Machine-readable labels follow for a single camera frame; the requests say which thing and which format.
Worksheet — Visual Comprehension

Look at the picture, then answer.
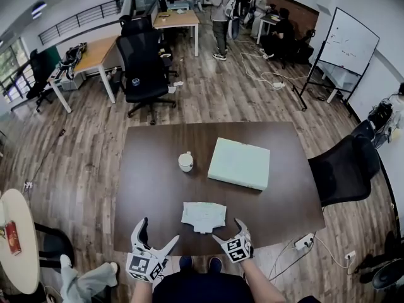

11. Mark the black mesh office chair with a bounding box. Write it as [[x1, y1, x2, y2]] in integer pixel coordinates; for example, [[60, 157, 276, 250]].
[[307, 120, 381, 208]]

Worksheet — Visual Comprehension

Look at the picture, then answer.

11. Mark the whiteboard on black stand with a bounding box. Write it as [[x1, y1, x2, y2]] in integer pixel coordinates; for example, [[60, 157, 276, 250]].
[[292, 7, 381, 118]]

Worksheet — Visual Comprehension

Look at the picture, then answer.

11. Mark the white mug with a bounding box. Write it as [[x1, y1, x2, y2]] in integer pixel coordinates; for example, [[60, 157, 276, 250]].
[[177, 151, 194, 173]]

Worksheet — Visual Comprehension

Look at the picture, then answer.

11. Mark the black stool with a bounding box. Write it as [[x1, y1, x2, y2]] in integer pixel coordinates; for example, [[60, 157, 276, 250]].
[[33, 222, 76, 268]]

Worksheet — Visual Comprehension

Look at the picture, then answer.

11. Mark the dark green panel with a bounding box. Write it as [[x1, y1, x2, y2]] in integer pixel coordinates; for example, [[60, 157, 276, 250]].
[[42, 45, 61, 72]]

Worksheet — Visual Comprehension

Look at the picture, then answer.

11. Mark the black power cable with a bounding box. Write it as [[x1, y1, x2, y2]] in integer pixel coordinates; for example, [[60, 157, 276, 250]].
[[268, 235, 315, 282]]

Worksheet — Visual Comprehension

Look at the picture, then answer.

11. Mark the window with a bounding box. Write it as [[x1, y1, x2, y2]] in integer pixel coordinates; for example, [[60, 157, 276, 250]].
[[0, 38, 35, 104]]

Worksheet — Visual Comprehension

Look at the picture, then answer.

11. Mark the thin black floor cable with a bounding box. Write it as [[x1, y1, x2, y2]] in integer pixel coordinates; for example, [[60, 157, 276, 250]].
[[23, 128, 66, 191]]

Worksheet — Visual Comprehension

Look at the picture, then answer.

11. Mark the black swivel chair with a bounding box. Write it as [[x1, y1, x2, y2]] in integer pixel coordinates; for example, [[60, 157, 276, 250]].
[[25, 49, 61, 113]]

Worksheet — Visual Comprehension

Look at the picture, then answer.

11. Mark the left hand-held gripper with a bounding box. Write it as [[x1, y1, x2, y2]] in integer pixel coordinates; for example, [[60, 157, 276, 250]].
[[125, 217, 181, 283]]

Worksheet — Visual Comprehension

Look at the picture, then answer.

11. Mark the white low table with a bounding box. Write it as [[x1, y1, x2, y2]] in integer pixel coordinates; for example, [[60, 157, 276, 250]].
[[318, 62, 360, 104]]

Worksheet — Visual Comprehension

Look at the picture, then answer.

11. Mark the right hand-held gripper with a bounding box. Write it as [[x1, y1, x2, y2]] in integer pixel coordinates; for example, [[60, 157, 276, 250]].
[[211, 218, 254, 264]]

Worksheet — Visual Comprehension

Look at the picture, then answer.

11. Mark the black metal railing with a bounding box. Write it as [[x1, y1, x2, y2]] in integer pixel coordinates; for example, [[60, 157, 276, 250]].
[[37, 0, 124, 46]]

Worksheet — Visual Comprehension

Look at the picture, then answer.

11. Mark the round beige table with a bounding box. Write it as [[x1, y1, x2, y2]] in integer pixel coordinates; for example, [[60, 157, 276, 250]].
[[0, 188, 41, 295]]

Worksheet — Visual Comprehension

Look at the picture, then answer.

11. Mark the white drawer cabinet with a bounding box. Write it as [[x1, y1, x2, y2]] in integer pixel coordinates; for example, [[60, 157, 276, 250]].
[[59, 71, 86, 91]]

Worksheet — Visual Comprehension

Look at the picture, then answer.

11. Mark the wooden desk with white legs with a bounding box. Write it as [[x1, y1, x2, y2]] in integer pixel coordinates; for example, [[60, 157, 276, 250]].
[[46, 35, 126, 114], [153, 9, 201, 57]]

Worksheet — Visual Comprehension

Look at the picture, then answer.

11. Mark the person's dark clothing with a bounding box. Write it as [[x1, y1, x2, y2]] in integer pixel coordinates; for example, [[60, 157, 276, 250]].
[[151, 271, 255, 303]]

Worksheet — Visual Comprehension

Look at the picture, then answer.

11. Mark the person's right forearm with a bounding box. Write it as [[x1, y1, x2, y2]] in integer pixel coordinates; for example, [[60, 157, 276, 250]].
[[239, 259, 287, 303]]

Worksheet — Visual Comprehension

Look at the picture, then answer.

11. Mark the person's right blue shoe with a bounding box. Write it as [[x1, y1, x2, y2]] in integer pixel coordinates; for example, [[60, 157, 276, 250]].
[[208, 256, 223, 274]]

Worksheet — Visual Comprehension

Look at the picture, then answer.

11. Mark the black harness gear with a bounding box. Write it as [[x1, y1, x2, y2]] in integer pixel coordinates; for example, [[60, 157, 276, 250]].
[[59, 42, 88, 81]]

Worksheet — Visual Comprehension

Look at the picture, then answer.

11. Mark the black floor fan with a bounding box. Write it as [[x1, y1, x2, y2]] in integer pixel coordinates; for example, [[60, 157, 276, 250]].
[[358, 230, 404, 292]]

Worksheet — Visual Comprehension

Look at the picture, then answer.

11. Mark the person's blue shoe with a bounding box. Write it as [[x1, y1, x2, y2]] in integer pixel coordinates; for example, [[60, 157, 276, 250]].
[[179, 256, 194, 273], [208, 256, 223, 274]]

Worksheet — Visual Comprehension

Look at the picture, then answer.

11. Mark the long white floor cable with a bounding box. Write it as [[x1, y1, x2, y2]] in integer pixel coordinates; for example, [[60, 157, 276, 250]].
[[239, 41, 309, 85]]

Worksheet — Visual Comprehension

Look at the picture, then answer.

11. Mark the person's left forearm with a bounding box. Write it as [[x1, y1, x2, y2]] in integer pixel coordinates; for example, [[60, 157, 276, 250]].
[[131, 281, 155, 303]]

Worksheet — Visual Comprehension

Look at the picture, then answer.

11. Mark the white power cable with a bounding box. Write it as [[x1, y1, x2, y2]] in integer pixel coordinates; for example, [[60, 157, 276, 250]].
[[314, 234, 356, 270]]

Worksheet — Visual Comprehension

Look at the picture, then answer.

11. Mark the pale green flat box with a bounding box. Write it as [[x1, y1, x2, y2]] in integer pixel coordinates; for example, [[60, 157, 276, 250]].
[[207, 137, 271, 191]]

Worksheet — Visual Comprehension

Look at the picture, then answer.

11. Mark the black high-back office chair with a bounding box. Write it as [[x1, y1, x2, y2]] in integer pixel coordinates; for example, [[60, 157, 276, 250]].
[[119, 15, 152, 37], [116, 30, 177, 126]]

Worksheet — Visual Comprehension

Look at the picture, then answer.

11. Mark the person's left blue shoe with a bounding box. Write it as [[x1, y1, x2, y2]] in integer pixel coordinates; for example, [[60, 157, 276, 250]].
[[179, 256, 194, 273]]

